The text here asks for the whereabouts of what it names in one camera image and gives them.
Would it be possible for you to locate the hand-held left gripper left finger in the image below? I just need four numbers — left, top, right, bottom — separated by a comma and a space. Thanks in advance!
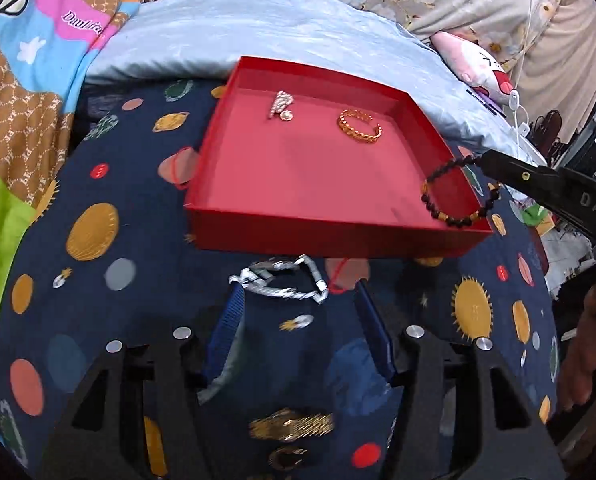
40, 282, 246, 480

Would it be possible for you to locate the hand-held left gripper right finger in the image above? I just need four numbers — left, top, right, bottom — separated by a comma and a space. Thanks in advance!
353, 277, 566, 480

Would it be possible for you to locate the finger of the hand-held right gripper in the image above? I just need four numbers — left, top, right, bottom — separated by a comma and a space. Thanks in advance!
478, 151, 569, 211

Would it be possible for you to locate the silver metal watch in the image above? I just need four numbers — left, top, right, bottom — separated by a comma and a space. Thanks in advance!
228, 255, 331, 306

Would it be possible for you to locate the black beaded bracelet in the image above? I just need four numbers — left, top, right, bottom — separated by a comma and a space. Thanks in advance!
421, 155, 503, 228

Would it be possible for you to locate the gold metal watch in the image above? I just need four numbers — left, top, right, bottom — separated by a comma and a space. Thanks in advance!
248, 408, 336, 442

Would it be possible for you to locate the gold ring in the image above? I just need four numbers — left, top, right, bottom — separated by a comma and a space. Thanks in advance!
269, 446, 309, 472

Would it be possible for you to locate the red jewelry box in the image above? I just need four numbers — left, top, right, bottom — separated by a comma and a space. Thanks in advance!
184, 56, 494, 259

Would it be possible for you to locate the person's right hand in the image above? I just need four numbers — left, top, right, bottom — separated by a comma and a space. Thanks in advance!
560, 277, 596, 413

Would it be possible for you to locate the purple striped fabric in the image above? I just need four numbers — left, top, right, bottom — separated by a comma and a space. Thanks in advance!
468, 85, 506, 116

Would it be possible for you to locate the beige cloth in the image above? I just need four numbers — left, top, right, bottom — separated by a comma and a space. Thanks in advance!
520, 0, 596, 141

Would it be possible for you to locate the pink plush toy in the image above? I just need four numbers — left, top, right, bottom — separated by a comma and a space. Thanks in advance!
430, 30, 516, 98

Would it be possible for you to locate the navy planet printed cloth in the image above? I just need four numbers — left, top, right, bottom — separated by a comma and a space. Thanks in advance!
0, 77, 561, 480

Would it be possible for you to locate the pearl hair clip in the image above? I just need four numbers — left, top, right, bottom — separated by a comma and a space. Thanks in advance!
267, 90, 295, 122

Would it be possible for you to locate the light blue pillow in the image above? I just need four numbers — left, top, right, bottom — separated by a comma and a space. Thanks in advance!
85, 0, 544, 161

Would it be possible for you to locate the colourful cartoon printed blanket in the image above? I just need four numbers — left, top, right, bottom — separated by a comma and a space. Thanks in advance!
0, 0, 151, 411

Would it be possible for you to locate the red string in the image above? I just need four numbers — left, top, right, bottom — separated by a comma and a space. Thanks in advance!
172, 147, 199, 191
327, 258, 371, 295

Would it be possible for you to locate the white cable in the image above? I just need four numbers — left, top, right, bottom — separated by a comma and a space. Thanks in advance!
508, 0, 541, 161

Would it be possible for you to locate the gold chain bangle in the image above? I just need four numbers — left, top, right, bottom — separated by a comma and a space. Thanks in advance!
339, 109, 383, 145

